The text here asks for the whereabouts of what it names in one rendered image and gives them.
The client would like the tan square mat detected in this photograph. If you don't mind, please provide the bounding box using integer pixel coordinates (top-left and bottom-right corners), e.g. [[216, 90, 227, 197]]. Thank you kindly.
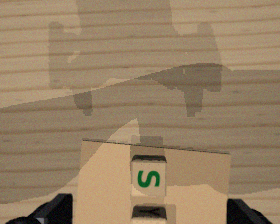
[[75, 140, 231, 224]]

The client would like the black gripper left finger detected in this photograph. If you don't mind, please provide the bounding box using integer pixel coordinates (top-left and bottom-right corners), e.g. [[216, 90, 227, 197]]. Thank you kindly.
[[5, 193, 73, 224]]

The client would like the cream letter block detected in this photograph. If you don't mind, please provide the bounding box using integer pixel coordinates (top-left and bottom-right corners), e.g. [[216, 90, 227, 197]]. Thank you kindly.
[[131, 206, 167, 224], [130, 155, 167, 197]]

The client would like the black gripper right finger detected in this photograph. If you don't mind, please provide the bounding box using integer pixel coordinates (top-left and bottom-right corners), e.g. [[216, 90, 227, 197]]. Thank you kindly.
[[226, 199, 272, 224]]

